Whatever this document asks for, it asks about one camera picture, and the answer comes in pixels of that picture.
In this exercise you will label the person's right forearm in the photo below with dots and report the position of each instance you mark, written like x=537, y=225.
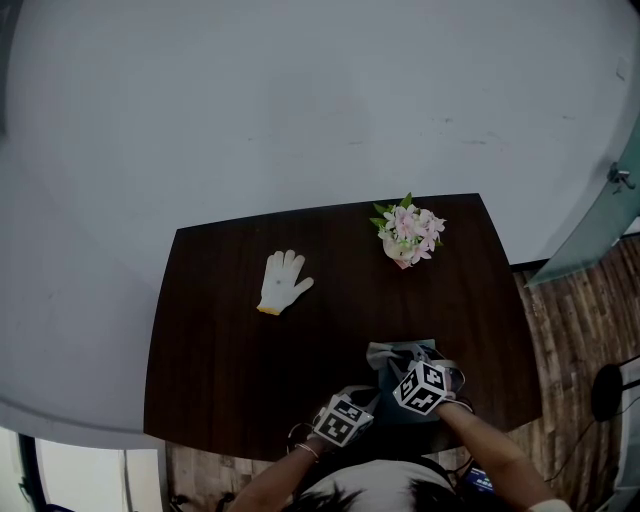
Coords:
x=490, y=450

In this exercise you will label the pink flowers in pot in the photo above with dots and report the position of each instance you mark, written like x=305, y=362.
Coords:
x=410, y=232

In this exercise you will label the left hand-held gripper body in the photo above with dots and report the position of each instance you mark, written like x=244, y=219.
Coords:
x=340, y=422

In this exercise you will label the grey rag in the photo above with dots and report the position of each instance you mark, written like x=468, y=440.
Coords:
x=382, y=356

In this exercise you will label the grey-blue notebook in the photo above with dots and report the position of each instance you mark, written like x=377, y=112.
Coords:
x=386, y=400

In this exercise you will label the black standing fan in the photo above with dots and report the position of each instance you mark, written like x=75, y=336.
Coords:
x=606, y=392

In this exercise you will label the person's left forearm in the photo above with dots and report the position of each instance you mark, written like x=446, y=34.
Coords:
x=272, y=480

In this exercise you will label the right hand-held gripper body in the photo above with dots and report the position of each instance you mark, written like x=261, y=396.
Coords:
x=422, y=390

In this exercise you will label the person's white shirt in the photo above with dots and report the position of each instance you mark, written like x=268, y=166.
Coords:
x=370, y=480

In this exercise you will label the white work glove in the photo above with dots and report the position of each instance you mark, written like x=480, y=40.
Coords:
x=280, y=282

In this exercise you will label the black framed window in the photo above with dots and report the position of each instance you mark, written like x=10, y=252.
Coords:
x=75, y=475

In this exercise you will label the frosted glass door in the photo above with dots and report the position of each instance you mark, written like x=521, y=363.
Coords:
x=580, y=240

